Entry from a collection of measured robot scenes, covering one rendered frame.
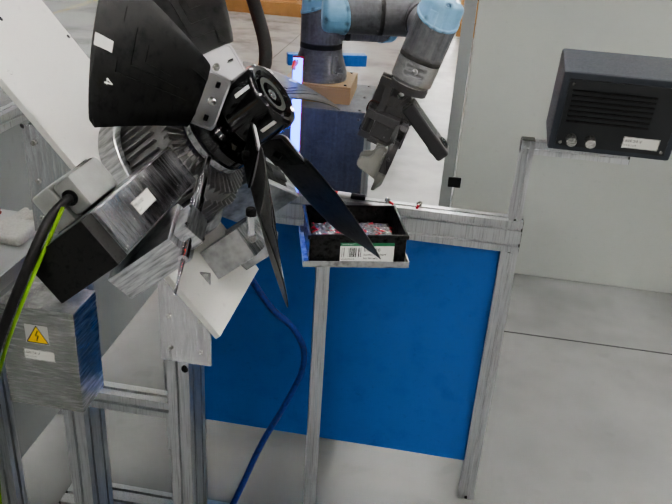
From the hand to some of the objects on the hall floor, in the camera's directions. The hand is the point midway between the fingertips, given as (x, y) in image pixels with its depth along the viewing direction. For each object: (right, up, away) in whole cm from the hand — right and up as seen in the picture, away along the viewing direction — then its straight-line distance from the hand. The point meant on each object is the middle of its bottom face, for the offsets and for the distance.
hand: (378, 185), depth 144 cm
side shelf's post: (-85, -88, +46) cm, 131 cm away
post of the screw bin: (-15, -84, +64) cm, 107 cm away
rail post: (+29, -82, +75) cm, 114 cm away
